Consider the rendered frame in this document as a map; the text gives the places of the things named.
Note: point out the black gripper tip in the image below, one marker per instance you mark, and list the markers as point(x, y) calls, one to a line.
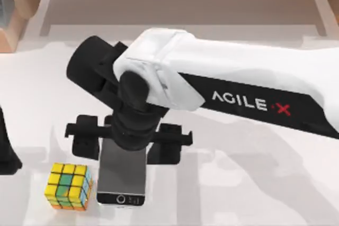
point(8, 154)

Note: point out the colourful puzzle cube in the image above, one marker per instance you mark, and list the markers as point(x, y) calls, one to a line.
point(67, 183)

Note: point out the pale wooden shelf unit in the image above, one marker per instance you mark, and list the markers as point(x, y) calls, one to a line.
point(169, 3)

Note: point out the wooden cupboard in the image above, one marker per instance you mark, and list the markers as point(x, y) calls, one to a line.
point(16, 11)

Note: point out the black smartphone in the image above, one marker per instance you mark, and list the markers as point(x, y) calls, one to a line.
point(121, 175)

